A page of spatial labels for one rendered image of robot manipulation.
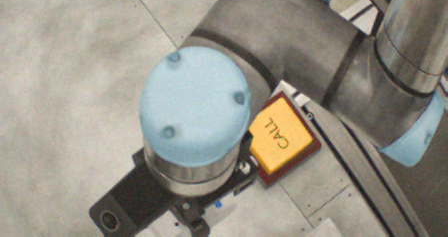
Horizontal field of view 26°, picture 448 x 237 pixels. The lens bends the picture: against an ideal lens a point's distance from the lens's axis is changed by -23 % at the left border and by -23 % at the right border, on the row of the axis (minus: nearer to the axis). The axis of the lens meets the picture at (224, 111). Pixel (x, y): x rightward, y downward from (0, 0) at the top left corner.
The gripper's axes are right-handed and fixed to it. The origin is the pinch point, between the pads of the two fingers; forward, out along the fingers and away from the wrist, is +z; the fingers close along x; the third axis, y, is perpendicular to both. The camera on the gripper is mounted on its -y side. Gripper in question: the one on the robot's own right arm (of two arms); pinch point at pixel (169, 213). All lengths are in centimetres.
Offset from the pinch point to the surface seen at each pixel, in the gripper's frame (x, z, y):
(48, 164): 15.8, 15.0, -8.2
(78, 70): 23.1, 15.0, 2.5
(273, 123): 3.6, 11.3, 16.7
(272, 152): 1.1, 11.3, 14.7
